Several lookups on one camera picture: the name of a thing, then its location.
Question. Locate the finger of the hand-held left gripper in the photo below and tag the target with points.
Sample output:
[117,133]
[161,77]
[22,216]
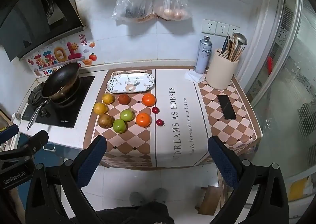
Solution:
[34,141]
[8,132]

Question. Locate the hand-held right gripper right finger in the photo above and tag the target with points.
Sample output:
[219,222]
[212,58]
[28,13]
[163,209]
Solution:
[222,162]

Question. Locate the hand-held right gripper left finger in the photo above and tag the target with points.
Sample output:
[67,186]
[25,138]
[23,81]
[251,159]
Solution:
[93,159]

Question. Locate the brown kiwi fruit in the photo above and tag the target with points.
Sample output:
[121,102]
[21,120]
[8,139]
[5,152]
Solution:
[106,120]

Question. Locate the green apple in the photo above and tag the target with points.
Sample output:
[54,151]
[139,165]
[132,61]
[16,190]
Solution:
[127,115]
[119,125]

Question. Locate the yellow citrus fruit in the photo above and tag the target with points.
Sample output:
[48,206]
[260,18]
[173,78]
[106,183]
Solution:
[108,98]
[100,108]

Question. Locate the orange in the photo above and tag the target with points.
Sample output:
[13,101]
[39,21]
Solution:
[148,100]
[143,119]

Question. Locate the red-brown apple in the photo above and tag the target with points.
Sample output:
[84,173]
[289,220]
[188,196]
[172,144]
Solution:
[124,99]

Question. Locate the red cherry tomato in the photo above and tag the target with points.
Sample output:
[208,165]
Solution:
[160,122]
[155,110]

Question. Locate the clear glass fruit bowl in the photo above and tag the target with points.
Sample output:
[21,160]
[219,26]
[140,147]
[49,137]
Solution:
[130,82]

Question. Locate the small wooden stool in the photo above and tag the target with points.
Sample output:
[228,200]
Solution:
[208,201]

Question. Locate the black smartphone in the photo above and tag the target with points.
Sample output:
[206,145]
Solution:
[226,106]

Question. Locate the black glass gas stove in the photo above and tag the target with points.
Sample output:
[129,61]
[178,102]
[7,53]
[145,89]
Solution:
[79,105]

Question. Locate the grey slipper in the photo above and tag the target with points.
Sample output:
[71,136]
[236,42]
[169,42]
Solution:
[135,198]
[161,195]

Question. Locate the checkered printed table mat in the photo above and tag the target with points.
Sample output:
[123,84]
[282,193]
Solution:
[172,127]

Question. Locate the person's dark trousers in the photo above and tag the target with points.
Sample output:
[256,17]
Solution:
[133,214]

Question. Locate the dark frying pan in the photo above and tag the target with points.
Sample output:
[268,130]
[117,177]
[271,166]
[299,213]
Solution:
[61,78]

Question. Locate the yellow box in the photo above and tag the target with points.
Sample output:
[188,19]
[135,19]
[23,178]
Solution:
[298,188]

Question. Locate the beige cardboard box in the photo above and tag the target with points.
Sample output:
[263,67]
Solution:
[219,73]

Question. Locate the white tissue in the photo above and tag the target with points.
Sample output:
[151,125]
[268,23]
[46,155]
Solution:
[193,76]

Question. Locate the glass sliding door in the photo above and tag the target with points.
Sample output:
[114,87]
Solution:
[284,90]

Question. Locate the grey spray can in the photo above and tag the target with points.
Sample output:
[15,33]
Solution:
[203,56]

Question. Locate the red object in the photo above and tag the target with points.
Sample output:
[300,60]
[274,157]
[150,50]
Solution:
[270,65]

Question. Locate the bundle of wooden chopsticks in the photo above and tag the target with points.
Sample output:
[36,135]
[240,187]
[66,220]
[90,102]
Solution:
[233,51]

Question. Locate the black range hood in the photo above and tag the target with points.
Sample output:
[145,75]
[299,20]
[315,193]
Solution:
[24,16]

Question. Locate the metal ladle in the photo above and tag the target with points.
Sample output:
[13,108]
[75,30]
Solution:
[240,38]

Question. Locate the colourful wall sticker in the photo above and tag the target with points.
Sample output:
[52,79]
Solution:
[61,53]

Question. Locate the white wall socket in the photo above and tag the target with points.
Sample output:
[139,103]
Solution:
[234,30]
[209,26]
[222,29]

